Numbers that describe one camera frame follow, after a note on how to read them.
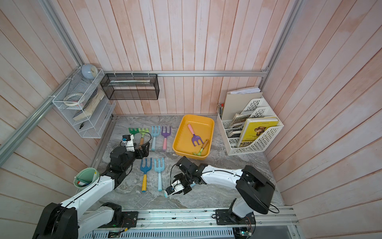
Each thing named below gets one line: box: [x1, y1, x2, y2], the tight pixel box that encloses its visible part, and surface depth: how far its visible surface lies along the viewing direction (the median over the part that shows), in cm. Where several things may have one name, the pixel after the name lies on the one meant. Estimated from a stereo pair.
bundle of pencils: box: [219, 103, 225, 120], surface depth 103 cm
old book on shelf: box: [72, 87, 105, 121], surface depth 83 cm
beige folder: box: [221, 86, 263, 121], surface depth 96 cm
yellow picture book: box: [238, 117, 280, 148], surface depth 85 cm
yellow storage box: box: [172, 114, 215, 160], surface depth 106 cm
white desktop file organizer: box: [216, 95, 285, 156], surface depth 92 cm
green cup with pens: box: [73, 167, 100, 194], surface depth 77 cm
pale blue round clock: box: [81, 63, 98, 80], surface depth 84 cm
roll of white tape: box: [63, 92, 84, 107], surface depth 73 cm
